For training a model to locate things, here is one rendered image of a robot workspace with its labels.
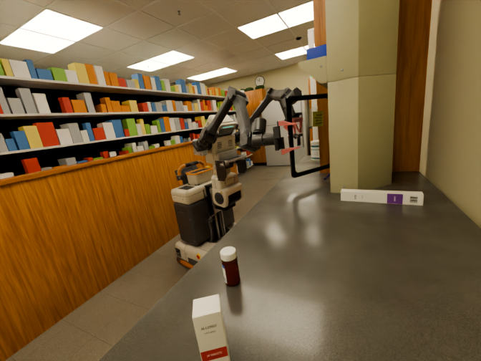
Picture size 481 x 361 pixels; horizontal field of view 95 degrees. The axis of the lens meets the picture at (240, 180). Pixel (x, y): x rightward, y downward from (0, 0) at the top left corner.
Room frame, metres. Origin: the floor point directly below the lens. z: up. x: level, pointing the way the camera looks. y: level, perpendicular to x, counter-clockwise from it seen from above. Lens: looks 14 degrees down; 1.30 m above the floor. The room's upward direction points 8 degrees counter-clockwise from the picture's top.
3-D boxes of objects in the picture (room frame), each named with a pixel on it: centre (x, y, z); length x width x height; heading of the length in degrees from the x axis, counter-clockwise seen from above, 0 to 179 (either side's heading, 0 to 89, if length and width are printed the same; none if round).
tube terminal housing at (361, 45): (1.03, -0.59, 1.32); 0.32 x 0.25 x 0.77; 152
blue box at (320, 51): (1.19, -0.46, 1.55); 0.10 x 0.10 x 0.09; 62
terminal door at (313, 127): (1.16, -0.40, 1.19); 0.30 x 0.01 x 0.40; 117
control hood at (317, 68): (1.12, -0.42, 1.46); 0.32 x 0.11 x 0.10; 152
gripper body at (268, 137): (0.98, -0.16, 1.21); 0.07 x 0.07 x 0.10; 63
